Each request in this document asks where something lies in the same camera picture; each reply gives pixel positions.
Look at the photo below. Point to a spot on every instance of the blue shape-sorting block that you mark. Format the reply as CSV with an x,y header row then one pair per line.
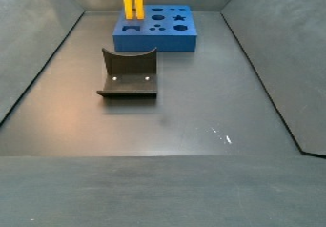
x,y
167,30

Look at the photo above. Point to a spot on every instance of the black curved holder bracket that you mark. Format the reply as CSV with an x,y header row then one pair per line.
x,y
131,74

